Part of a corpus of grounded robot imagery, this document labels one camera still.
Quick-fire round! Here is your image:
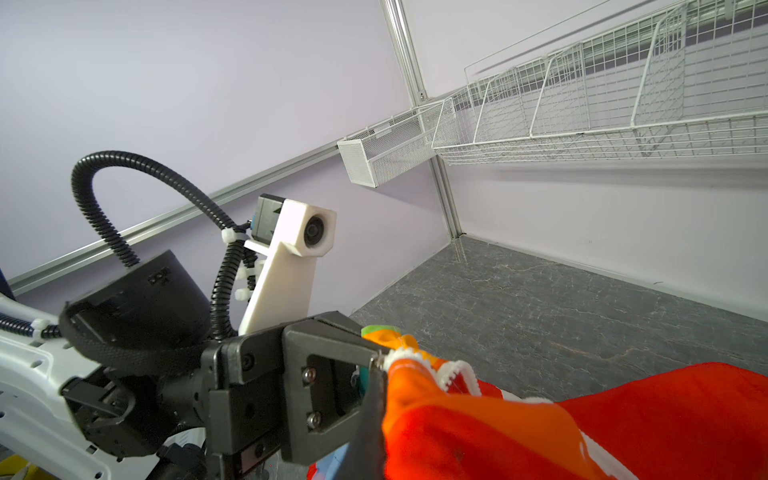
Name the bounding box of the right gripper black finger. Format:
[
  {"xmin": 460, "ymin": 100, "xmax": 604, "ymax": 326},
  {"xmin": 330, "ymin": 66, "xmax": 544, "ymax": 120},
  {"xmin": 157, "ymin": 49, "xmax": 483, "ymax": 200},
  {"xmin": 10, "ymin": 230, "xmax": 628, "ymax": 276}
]
[{"xmin": 335, "ymin": 368, "xmax": 387, "ymax": 480}]

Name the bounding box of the colourful rainbow kids jacket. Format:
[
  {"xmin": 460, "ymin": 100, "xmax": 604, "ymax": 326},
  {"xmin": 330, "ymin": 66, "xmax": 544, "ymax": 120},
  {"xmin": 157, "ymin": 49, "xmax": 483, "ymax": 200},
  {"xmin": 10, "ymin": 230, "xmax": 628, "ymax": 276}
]
[{"xmin": 307, "ymin": 325, "xmax": 767, "ymax": 479}]

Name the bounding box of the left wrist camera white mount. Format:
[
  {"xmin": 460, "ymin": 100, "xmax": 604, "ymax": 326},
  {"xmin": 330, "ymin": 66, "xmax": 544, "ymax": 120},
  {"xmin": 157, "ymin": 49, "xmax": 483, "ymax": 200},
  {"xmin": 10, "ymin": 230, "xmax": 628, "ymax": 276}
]
[{"xmin": 238, "ymin": 194, "xmax": 337, "ymax": 335}]

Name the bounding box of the white mesh box basket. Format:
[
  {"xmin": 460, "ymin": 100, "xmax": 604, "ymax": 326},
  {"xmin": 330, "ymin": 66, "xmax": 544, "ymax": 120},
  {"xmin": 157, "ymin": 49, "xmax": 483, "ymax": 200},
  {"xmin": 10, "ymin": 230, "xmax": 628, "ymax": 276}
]
[{"xmin": 337, "ymin": 103, "xmax": 442, "ymax": 188}]

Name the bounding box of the black corrugated cable conduit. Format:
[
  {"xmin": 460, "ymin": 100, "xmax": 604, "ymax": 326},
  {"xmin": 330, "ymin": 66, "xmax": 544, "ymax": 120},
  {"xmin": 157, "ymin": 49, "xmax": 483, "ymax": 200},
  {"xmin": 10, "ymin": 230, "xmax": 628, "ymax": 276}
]
[{"xmin": 0, "ymin": 149, "xmax": 259, "ymax": 379}]

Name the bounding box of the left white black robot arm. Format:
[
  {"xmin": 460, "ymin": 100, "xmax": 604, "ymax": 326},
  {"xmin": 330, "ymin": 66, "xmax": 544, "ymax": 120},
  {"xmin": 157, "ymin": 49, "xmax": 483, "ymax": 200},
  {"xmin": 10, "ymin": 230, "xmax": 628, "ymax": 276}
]
[{"xmin": 35, "ymin": 245, "xmax": 384, "ymax": 479}]

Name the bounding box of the white wire shelf basket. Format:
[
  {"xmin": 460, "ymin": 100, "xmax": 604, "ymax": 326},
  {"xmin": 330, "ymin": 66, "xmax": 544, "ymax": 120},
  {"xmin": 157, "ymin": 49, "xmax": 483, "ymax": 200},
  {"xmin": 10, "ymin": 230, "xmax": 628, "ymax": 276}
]
[{"xmin": 432, "ymin": 1, "xmax": 767, "ymax": 165}]

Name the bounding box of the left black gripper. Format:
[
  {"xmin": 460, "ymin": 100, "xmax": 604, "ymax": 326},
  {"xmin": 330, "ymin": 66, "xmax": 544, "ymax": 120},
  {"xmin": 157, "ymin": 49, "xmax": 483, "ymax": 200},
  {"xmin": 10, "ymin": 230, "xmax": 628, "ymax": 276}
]
[{"xmin": 200, "ymin": 311, "xmax": 384, "ymax": 479}]

